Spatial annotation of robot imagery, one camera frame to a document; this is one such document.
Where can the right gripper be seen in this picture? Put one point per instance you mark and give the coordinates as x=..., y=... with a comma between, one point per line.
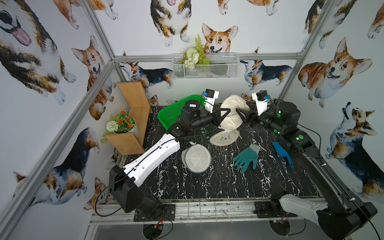
x=254, y=114

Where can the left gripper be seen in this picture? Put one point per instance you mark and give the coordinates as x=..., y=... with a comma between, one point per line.
x=214, y=117

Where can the cream mesh laundry bag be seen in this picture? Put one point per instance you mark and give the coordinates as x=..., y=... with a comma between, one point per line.
x=231, y=122

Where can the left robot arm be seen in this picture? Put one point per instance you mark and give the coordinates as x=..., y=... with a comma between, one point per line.
x=124, y=183

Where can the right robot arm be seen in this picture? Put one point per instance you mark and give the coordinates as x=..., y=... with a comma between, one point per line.
x=344, y=212

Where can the green rubber glove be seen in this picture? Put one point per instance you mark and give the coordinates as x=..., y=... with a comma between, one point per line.
x=248, y=156

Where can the green plastic basket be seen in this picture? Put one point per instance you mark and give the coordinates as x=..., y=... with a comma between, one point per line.
x=168, y=115

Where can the white flower fern bouquet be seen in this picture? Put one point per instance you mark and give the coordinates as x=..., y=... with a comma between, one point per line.
x=195, y=56

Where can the wooden shelf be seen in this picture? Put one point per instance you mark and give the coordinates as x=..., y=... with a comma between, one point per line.
x=139, y=107

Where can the potted flower plant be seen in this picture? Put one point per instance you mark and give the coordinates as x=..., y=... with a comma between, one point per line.
x=120, y=124

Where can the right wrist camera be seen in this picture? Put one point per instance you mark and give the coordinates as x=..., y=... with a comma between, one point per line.
x=262, y=100

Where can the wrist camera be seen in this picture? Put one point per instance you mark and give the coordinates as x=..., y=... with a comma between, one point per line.
x=209, y=99
x=262, y=100

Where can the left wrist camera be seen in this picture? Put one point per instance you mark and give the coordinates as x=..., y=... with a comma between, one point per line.
x=209, y=99

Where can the white wire wall basket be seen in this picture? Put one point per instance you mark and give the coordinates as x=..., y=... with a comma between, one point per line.
x=221, y=66

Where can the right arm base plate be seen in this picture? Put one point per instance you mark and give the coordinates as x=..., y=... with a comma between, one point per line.
x=271, y=209

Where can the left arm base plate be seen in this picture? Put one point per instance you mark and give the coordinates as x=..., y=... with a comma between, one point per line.
x=166, y=211

